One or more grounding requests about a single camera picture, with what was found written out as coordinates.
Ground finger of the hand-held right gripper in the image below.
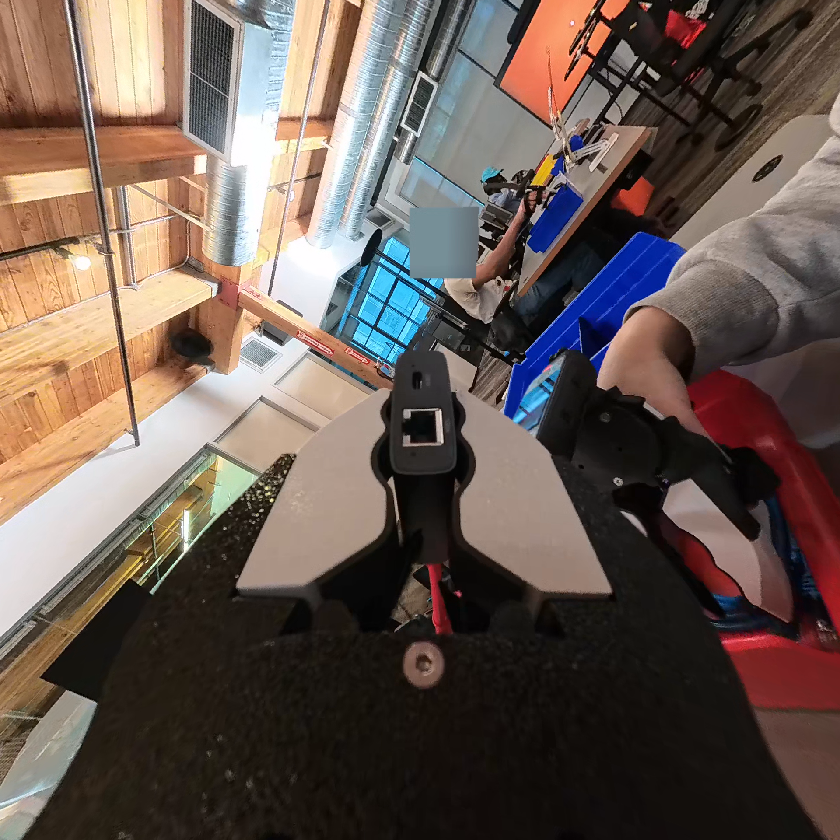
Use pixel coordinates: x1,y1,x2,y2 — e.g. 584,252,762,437
661,481,796,624

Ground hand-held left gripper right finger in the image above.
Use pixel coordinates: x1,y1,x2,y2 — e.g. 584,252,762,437
449,390,615,634

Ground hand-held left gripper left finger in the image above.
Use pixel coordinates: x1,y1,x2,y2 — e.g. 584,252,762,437
235,388,422,634

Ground blue cable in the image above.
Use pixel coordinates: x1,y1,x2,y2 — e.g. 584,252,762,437
712,495,840,647

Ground red cable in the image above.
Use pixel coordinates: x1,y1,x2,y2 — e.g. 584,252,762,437
425,563,463,635

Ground red plastic bin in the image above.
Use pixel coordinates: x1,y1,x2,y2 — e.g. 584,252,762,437
646,369,840,711

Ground black ethernet adapter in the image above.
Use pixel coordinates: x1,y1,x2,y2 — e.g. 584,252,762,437
389,350,458,567

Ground grey sleeved right forearm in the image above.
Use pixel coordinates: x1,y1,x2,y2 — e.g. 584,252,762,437
622,92,840,383

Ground person's right hand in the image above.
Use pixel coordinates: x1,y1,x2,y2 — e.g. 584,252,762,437
596,304,698,429

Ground wooden ceiling beam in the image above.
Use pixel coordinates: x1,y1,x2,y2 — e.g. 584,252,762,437
238,289,396,389

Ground black ceiling speaker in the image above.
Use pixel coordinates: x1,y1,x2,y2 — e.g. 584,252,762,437
169,327,216,370

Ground blue-lit window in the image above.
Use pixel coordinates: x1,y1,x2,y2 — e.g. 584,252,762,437
336,235,448,363

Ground small blue plastic bin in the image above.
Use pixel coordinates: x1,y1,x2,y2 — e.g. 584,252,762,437
527,180,586,256

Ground long wooden work table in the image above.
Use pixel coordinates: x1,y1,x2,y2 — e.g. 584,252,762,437
517,123,658,298

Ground thin metal ceiling rod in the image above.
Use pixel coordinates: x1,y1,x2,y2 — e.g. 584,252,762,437
64,0,143,448

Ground black office chair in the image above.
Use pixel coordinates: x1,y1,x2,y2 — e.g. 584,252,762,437
630,0,815,148

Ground large metal air vent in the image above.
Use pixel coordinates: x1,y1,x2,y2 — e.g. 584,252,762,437
180,0,245,163

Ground small wall vent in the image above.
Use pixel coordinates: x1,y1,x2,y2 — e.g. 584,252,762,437
239,334,284,373

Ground small duct vent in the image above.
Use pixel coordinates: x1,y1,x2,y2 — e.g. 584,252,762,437
399,71,438,137

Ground slim silver air duct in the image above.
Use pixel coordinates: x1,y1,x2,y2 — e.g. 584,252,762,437
304,0,475,249

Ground orange wall panel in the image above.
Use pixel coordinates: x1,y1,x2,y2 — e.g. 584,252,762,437
494,0,632,127

